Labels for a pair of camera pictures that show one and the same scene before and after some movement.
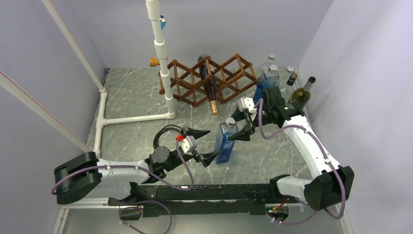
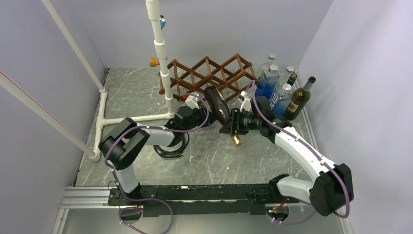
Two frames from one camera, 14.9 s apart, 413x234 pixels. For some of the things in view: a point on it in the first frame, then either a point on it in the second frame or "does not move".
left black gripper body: x=191 y=155 → x=199 y=117
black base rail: x=157 y=201 does not move
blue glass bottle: x=226 y=130 → x=280 y=99
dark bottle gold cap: x=208 y=74 → x=220 y=109
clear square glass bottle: x=283 y=78 does not move
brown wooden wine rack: x=208 y=83 does not move
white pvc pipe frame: x=152 y=9 does not move
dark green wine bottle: x=302 y=96 does not move
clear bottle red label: x=271 y=58 does not move
